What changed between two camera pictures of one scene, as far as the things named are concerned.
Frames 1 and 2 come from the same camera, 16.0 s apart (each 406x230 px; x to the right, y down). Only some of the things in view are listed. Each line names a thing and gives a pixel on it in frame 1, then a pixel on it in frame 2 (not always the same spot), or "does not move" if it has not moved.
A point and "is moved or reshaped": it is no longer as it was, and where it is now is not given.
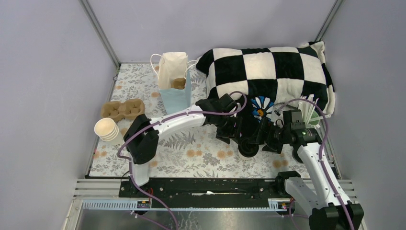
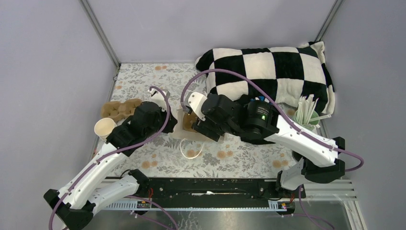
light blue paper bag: [174, 82] to [180, 132]
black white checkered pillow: [284, 74] does not move
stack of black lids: [296, 146] does not move
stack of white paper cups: [106, 129] does not move
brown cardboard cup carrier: [178, 83] is moved or reshaped
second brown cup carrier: [130, 108] does not move
